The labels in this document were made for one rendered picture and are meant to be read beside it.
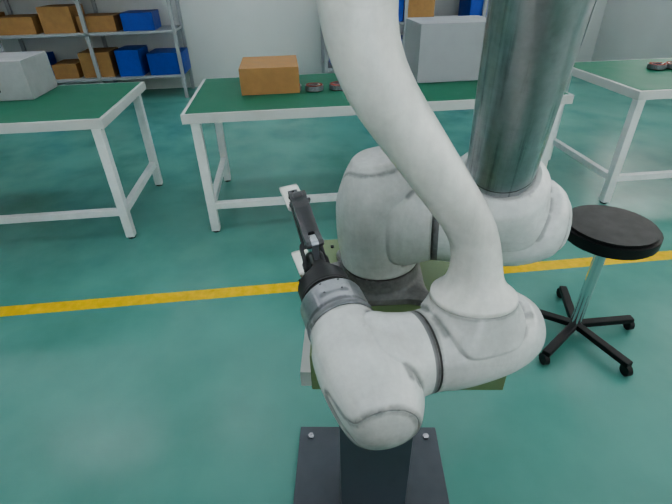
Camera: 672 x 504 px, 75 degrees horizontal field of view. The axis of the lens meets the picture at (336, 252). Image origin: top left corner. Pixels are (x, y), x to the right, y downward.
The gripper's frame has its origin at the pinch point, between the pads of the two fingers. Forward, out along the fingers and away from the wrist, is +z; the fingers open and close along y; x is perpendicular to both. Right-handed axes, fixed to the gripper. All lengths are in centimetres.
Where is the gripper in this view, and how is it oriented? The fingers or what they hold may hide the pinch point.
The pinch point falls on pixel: (295, 224)
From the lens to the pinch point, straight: 77.1
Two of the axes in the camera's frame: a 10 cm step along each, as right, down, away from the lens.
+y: -0.8, -7.9, -6.1
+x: -9.5, 2.5, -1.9
